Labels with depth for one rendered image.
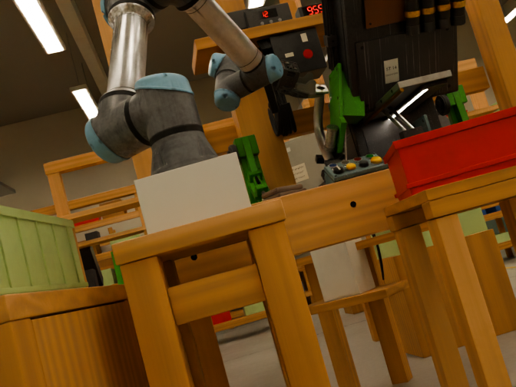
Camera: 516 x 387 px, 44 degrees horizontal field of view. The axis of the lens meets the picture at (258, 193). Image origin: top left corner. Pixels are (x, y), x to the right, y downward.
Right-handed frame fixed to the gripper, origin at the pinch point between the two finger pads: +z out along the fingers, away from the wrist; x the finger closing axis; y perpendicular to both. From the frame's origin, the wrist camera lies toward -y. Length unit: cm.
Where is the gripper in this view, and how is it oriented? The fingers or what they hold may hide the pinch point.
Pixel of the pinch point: (317, 94)
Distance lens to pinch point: 208.1
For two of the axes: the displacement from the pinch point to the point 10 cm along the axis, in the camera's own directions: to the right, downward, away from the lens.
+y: 2.7, -7.9, -5.5
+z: 9.6, 1.7, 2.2
